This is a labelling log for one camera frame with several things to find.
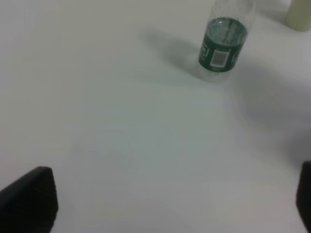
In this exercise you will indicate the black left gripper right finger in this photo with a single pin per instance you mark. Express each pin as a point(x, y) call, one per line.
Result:
point(303, 195)

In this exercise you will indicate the pale green plastic cup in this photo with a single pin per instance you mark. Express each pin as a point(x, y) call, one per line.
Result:
point(298, 16)

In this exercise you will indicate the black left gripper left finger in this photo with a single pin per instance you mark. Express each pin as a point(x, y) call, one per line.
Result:
point(29, 204)

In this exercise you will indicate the clear plastic water bottle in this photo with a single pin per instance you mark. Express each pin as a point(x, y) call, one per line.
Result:
point(227, 30)

